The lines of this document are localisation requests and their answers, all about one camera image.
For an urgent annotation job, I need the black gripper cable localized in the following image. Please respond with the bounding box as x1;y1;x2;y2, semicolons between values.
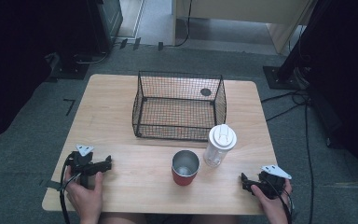
268;178;296;224
59;151;76;224

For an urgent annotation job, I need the dark curtain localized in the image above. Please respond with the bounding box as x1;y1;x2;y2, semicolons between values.
0;0;90;147
304;0;358;190

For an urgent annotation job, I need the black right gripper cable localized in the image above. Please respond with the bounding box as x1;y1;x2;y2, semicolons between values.
268;178;296;224

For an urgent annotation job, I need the grey tape strip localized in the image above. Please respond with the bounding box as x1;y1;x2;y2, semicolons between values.
39;179;64;191

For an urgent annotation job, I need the black hanging cable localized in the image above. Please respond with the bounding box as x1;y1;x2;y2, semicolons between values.
174;0;194;49

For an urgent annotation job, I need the person's right hand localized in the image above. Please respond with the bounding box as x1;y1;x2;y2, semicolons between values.
250;178;294;220

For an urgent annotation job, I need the black looped floor cable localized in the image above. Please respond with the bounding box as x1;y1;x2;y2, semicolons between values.
75;50;110;65

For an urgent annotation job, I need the red cup with steel inside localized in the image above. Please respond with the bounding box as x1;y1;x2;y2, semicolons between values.
171;149;200;187

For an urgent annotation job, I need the angled black floor tape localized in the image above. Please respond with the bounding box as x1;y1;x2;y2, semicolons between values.
62;98;76;117

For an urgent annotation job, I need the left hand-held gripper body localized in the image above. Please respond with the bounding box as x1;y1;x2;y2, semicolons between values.
64;144;107;189

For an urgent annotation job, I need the person's left hand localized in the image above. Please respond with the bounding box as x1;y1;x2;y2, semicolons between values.
64;166;104;220

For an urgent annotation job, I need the black flat floor base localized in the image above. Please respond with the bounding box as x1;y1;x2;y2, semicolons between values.
44;51;90;82

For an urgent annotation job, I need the black cabinet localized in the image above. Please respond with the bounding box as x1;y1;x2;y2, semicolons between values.
85;0;124;54

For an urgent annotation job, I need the black wire mesh basket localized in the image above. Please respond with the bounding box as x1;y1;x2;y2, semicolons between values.
131;70;227;143

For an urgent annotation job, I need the black stand base plate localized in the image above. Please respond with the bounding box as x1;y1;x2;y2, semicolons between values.
262;64;310;91

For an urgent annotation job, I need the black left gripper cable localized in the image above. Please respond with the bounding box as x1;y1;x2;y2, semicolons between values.
59;151;76;224

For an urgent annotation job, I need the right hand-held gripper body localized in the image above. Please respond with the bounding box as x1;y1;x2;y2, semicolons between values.
250;164;293;201

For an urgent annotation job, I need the black stand post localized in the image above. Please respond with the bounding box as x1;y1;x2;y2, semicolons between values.
276;0;327;82

